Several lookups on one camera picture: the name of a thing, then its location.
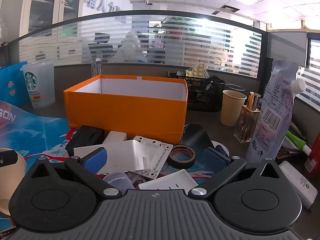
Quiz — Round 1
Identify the white small box green logo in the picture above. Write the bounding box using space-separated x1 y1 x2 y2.
278 160 318 210

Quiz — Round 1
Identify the black mesh pen cup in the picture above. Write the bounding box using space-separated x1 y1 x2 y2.
224 83 246 92

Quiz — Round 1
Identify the blue paper bag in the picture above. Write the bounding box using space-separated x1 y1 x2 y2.
0 61 28 110

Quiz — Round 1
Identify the grey partition panel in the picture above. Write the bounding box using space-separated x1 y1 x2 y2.
266 30 308 67

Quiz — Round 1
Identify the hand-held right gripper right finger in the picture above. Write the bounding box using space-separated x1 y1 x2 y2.
189 147 285 200

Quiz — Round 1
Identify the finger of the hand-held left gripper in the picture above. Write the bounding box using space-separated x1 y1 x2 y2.
0 152 18 167

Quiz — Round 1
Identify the green potted plant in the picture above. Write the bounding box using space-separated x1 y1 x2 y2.
160 17 196 34

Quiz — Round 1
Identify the clear plastic cup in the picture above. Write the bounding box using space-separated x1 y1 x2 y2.
103 172 135 191

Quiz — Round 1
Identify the red bottle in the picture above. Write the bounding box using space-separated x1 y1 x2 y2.
303 132 320 173

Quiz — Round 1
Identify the white rectangular block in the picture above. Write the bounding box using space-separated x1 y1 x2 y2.
102 131 127 145

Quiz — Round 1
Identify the black office chair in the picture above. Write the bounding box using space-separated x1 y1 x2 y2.
87 32 113 61

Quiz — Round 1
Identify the white socket panel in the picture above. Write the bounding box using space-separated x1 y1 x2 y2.
138 169 199 191

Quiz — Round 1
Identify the beige paper cup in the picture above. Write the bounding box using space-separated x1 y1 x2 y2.
0 148 27 217
220 90 247 127

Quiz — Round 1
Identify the white glass-door cabinet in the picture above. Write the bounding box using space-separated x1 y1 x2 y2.
20 0 83 38

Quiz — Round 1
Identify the orange cardboard box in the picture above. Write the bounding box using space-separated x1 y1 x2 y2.
63 74 188 144

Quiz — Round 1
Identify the green and white tube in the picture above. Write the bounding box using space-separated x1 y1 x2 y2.
285 130 313 156

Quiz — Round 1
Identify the black tape roll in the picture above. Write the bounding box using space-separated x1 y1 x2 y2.
167 145 197 170

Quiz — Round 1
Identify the white bent plastic plate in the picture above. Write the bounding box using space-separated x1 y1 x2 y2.
74 140 146 175

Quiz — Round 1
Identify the black mesh desk organizer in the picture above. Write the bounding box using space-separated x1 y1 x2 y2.
166 71 226 112

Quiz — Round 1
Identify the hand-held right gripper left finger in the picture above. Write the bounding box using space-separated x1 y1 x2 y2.
25 147 120 200

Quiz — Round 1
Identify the black flat sheet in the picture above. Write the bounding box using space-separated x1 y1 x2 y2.
180 124 216 153

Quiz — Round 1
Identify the yellow pill blister pack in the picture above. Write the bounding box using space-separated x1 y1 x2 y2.
185 64 206 78

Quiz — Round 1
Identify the white spouted refill pouch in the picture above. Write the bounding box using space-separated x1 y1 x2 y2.
244 60 307 167

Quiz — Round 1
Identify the frosted striped glass partition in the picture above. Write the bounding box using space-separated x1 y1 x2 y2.
19 12 263 79

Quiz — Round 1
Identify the amber perfume bottle gold cap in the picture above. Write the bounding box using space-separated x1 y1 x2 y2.
234 92 262 144

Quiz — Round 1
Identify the frosted plastic cup green logo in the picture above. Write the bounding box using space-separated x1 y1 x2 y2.
22 60 56 109

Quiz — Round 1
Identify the blue printed poster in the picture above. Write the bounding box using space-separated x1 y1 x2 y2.
0 100 80 230

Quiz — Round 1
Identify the white plastic panel with holes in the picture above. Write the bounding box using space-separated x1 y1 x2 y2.
125 135 173 180

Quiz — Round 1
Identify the black small case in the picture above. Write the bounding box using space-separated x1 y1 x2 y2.
65 125 105 155

